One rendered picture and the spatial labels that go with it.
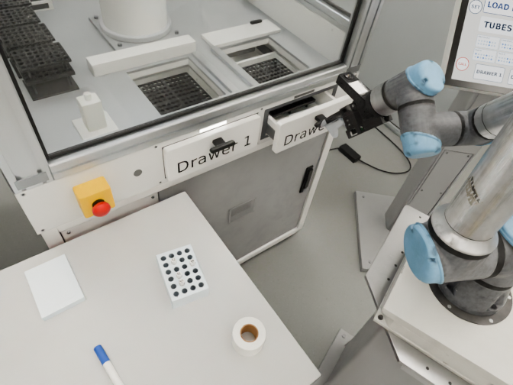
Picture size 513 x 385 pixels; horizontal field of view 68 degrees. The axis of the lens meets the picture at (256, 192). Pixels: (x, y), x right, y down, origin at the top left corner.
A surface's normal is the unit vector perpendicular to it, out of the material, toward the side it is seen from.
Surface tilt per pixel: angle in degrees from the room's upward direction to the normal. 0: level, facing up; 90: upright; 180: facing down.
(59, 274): 0
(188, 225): 0
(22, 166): 90
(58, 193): 90
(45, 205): 90
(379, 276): 0
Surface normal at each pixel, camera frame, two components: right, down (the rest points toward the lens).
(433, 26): -0.81, 0.38
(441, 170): -0.11, 0.75
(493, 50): -0.01, 0.16
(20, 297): 0.11, -0.65
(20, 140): 0.58, 0.66
